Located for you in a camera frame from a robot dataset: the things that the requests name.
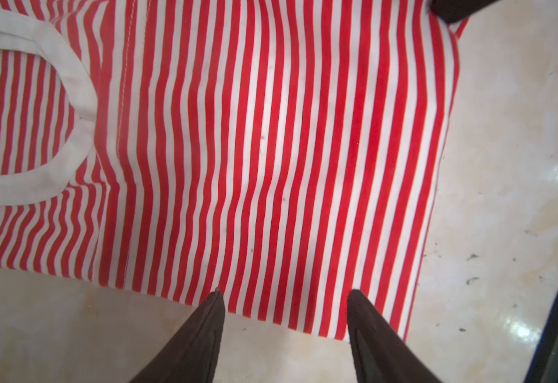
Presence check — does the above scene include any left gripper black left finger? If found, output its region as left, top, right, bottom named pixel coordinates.
left=132, top=290, right=226, bottom=382

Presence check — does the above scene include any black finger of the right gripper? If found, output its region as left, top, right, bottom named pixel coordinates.
left=430, top=0, right=498, bottom=23

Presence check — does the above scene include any red white striped tank top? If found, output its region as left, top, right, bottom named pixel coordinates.
left=0, top=1, right=463, bottom=340

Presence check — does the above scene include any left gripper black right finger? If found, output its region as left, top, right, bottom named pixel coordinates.
left=347, top=290, right=439, bottom=382

